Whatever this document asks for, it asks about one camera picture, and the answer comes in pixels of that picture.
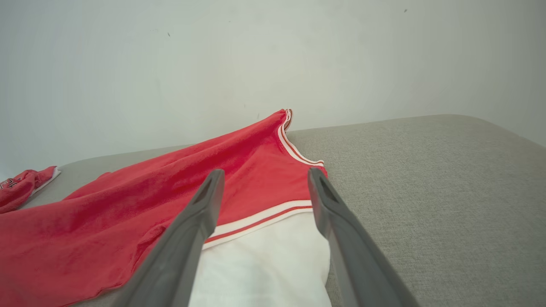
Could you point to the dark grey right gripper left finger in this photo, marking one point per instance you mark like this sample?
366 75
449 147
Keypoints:
179 251

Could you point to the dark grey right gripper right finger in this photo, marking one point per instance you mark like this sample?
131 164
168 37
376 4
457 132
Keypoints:
354 256

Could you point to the red Bulls basketball jersey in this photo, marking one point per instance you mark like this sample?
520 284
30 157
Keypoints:
128 213

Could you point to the red shorts with white stripe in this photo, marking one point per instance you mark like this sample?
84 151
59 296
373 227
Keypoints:
21 187

